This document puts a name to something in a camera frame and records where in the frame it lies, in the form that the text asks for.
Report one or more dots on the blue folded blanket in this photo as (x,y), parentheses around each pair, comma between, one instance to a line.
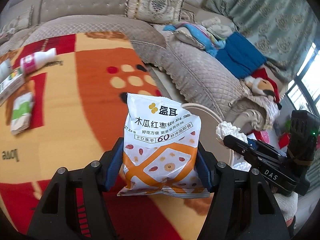
(240,55)

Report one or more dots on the window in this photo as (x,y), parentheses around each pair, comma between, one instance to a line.
(306,85)

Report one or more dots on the red orange printed blanket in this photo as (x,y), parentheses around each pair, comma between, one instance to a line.
(75,105)

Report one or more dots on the cream crumpled cloth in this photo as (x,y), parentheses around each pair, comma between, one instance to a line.
(217,26)

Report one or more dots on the large embroidered beige cushion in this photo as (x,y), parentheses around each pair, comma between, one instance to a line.
(155,2)

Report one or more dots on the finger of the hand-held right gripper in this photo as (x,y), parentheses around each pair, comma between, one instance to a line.
(240,146)
(253,143)

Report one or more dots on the white round trash bin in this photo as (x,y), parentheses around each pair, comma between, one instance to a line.
(212,115)

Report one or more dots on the white bottle pink label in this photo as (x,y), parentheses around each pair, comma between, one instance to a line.
(32,62)

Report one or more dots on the orange white snack packet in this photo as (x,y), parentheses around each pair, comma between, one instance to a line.
(162,140)

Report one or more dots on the colourful striped cloth pile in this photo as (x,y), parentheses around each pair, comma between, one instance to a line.
(197,36)

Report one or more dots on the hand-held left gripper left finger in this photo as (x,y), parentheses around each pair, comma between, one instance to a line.
(113,166)

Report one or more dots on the green white carton box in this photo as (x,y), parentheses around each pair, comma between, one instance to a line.
(11,85)

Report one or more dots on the beige tufted sofa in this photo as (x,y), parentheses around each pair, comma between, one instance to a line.
(200,75)

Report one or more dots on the santa plush toy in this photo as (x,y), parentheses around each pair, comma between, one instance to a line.
(262,85)

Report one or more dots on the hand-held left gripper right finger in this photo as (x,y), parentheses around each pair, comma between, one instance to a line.
(203,171)

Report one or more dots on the small embroidered beige cushion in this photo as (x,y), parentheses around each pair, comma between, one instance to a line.
(17,21)

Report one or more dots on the white tissue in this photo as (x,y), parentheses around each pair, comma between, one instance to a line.
(228,131)

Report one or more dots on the green white paper packet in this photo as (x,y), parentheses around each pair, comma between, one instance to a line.
(22,112)

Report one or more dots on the plain white bottle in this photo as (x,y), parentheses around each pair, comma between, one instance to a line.
(4,68)

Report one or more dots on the green patterned curtain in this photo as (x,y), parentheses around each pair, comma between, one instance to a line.
(265,12)

